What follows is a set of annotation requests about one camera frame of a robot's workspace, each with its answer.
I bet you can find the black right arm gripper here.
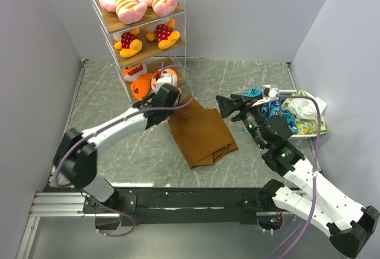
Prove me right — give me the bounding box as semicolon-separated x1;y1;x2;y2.
216;93;267;149

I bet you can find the orange goldfish plush toy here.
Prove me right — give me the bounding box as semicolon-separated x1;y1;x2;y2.
131;68;178;100

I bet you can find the orange shark plush toy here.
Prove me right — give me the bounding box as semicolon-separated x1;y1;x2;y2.
122;62;147;83

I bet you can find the yellow frog plush polka dress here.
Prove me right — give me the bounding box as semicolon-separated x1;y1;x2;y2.
113;27;143;58

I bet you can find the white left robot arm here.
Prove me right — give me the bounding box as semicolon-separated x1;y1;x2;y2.
53;84;180;213

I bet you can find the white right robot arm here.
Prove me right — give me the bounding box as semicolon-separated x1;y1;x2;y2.
216;91;379;258

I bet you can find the brown folded cloth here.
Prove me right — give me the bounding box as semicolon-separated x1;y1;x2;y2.
168;95;238;169

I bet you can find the blue patterned cloth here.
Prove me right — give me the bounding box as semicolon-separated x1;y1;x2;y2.
242;88;298;134

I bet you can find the white laundry tray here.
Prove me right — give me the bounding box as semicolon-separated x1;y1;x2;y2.
261;90;328;138

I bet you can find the white crumpled cloth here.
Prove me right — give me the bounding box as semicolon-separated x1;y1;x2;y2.
288;97;317;120

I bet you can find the floral yellow green cloth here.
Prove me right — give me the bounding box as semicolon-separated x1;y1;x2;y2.
282;90;328;135

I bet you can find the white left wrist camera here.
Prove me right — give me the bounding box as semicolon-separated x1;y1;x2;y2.
151;69;177;92

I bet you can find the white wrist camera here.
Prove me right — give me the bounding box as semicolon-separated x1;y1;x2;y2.
151;69;177;92
262;85;280;100

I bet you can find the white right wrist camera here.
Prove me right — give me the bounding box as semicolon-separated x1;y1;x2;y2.
262;85;280;100

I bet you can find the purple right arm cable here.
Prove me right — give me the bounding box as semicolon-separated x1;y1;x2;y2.
267;91;323;259

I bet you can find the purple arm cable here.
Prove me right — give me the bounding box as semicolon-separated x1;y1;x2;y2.
267;91;323;259
55;65;198;188

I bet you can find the white wire wooden shelf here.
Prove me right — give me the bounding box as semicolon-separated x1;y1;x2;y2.
91;0;187;102

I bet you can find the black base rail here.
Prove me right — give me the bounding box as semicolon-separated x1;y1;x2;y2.
80;187;286;230

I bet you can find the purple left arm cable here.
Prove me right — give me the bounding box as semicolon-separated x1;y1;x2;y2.
55;65;198;188

